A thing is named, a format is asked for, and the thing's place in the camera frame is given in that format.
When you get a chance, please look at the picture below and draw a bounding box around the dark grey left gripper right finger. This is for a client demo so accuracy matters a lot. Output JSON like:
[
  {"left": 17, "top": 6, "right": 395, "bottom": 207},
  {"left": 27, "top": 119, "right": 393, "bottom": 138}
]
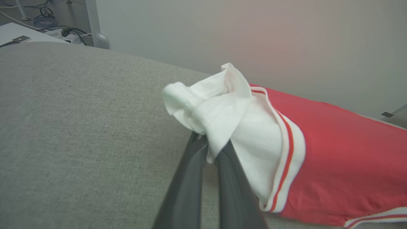
[{"left": 215, "top": 140, "right": 268, "bottom": 229}]

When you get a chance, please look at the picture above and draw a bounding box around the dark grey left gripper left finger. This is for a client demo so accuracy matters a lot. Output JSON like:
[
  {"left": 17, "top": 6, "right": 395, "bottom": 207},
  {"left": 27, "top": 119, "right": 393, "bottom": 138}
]
[{"left": 153, "top": 132, "right": 209, "bottom": 229}]

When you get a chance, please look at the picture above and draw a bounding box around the red basketball jersey number 23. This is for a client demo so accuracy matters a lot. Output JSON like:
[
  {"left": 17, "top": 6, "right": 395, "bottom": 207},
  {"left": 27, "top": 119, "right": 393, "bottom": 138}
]
[{"left": 162, "top": 63, "right": 407, "bottom": 229}]

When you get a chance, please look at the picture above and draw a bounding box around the white partition panel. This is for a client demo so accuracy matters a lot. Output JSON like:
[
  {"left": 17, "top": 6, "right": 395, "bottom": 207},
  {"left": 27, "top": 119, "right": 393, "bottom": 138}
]
[{"left": 95, "top": 0, "right": 407, "bottom": 129}]

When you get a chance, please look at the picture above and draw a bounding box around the grey partition foot black tape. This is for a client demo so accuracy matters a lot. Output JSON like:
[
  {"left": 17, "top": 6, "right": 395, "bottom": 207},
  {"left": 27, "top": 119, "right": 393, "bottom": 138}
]
[{"left": 381, "top": 103, "right": 407, "bottom": 120}]

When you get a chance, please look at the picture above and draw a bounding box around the white metal stand leg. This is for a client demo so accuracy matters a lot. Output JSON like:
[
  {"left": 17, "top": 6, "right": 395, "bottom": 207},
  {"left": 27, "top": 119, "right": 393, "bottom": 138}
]
[{"left": 85, "top": 0, "right": 110, "bottom": 50}]

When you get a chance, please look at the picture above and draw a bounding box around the white power strip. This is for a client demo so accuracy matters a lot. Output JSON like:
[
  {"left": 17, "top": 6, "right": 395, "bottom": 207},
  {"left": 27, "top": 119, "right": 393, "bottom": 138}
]
[{"left": 45, "top": 29, "right": 93, "bottom": 45}]

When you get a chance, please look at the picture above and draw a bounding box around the thin metal desk leg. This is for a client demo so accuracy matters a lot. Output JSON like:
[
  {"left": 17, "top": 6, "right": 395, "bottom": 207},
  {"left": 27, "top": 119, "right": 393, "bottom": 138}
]
[{"left": 14, "top": 0, "right": 31, "bottom": 21}]

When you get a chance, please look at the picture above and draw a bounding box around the black power cable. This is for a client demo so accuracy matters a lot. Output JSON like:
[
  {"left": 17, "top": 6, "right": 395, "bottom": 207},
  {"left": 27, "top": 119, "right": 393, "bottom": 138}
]
[{"left": 38, "top": 25, "right": 89, "bottom": 47}]

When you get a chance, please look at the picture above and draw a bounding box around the blue coiled cable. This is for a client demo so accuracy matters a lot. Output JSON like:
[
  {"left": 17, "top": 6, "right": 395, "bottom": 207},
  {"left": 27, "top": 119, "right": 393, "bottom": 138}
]
[{"left": 33, "top": 14, "right": 59, "bottom": 30}]

